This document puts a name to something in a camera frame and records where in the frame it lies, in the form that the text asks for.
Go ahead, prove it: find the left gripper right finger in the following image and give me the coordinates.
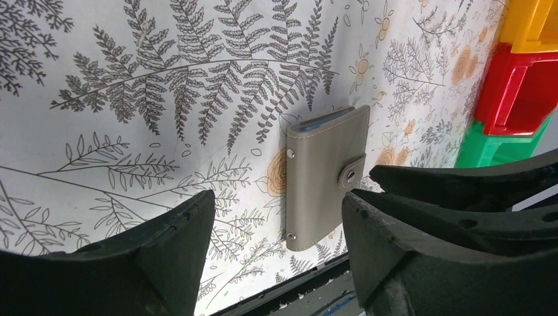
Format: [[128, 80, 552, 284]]
[[342, 193, 557, 315]]

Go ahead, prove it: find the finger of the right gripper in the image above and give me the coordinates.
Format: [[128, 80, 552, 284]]
[[369, 149, 557, 211]]

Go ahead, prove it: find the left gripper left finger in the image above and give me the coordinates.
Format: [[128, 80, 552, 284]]
[[1, 190, 215, 315]]

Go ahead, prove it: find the grey card holder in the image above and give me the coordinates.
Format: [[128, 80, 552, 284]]
[[286, 105, 370, 251]]

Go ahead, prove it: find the green bin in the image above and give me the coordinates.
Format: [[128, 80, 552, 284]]
[[455, 117, 552, 168]]

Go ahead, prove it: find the red bin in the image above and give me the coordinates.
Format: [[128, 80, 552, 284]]
[[474, 43, 557, 136]]

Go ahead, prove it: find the yellow bin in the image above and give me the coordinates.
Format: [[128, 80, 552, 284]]
[[499, 0, 557, 53]]

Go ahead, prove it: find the floral table mat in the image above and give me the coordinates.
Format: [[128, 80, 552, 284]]
[[1, 1, 508, 315]]

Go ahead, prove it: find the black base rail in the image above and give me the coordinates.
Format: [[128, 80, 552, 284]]
[[214, 254, 366, 316]]

